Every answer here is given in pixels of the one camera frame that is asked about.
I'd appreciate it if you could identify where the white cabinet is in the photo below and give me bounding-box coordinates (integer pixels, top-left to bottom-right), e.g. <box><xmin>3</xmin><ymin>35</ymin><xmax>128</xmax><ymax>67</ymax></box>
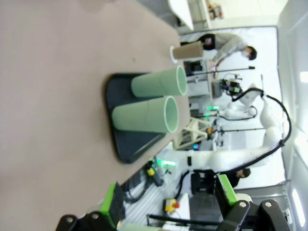
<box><xmin>167</xmin><ymin>0</ymin><xmax>195</xmax><ymax>31</ymax></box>

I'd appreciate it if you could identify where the black office chair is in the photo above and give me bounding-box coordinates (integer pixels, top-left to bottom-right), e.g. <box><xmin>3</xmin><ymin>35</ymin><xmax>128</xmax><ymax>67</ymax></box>
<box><xmin>191</xmin><ymin>169</ymin><xmax>217</xmax><ymax>194</ymax></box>

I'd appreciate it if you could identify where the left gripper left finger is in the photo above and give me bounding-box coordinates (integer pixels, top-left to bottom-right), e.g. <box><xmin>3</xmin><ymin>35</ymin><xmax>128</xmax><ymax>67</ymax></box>
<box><xmin>55</xmin><ymin>181</ymin><xmax>126</xmax><ymax>231</ymax></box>

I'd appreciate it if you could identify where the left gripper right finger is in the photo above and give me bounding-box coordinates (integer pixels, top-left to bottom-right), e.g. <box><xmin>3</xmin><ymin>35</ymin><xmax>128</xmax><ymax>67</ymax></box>
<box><xmin>215</xmin><ymin>174</ymin><xmax>291</xmax><ymax>231</ymax></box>

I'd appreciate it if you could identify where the black cable sleeve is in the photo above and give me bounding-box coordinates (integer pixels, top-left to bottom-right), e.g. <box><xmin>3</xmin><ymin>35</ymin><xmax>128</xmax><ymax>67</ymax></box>
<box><xmin>177</xmin><ymin>88</ymin><xmax>292</xmax><ymax>200</ymax></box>

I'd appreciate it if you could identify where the brown cup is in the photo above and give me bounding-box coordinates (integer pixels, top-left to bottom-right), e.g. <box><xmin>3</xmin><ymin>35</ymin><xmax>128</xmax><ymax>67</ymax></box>
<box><xmin>173</xmin><ymin>40</ymin><xmax>205</xmax><ymax>60</ymax></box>

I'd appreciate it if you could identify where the seated person in black clothes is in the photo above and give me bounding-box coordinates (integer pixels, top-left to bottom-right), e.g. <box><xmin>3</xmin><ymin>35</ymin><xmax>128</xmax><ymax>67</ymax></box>
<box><xmin>226</xmin><ymin>167</ymin><xmax>251</xmax><ymax>189</ymax></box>

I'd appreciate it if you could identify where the black metal bar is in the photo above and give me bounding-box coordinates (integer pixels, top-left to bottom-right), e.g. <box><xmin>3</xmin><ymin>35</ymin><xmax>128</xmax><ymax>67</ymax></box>
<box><xmin>146</xmin><ymin>213</ymin><xmax>223</xmax><ymax>227</ymax></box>

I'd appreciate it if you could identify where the person in black printed shirt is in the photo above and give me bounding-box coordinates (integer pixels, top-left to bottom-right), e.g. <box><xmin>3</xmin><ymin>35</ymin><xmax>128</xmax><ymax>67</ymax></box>
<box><xmin>199</xmin><ymin>34</ymin><xmax>217</xmax><ymax>51</ymax></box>

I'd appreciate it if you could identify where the white wooden stool frame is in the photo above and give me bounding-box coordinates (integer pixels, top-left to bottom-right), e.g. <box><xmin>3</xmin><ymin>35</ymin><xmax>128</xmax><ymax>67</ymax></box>
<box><xmin>173</xmin><ymin>117</ymin><xmax>212</xmax><ymax>150</ymax></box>

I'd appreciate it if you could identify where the pale green cup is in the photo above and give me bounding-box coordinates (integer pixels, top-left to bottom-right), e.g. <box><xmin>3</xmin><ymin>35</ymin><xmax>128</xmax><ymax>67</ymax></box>
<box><xmin>131</xmin><ymin>66</ymin><xmax>188</xmax><ymax>98</ymax></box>
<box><xmin>112</xmin><ymin>95</ymin><xmax>179</xmax><ymax>134</ymax></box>

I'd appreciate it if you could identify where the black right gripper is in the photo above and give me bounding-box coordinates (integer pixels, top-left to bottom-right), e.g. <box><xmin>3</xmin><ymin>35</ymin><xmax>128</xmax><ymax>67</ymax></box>
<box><xmin>221</xmin><ymin>78</ymin><xmax>243</xmax><ymax>96</ymax></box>

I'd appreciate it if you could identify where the black plastic tray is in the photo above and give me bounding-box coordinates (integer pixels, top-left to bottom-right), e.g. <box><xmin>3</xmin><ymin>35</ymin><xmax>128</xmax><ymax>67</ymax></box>
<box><xmin>105</xmin><ymin>73</ymin><xmax>169</xmax><ymax>165</ymax></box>

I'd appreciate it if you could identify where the person in grey jacket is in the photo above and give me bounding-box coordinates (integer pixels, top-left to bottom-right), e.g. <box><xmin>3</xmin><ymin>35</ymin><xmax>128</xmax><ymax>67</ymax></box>
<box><xmin>211</xmin><ymin>33</ymin><xmax>257</xmax><ymax>66</ymax></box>

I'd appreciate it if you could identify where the long black rod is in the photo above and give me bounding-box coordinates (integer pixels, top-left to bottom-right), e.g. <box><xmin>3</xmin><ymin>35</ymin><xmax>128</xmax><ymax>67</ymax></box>
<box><xmin>201</xmin><ymin>66</ymin><xmax>256</xmax><ymax>74</ymax></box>

